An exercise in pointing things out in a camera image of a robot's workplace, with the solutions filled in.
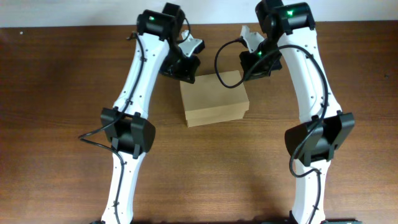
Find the brown cardboard box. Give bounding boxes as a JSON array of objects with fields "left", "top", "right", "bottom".
[{"left": 180, "top": 74, "right": 249, "bottom": 128}]

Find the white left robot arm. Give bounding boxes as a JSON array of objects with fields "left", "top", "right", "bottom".
[{"left": 100, "top": 3, "right": 205, "bottom": 224}]

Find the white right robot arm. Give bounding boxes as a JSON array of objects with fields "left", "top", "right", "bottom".
[{"left": 239, "top": 1, "right": 354, "bottom": 223}]

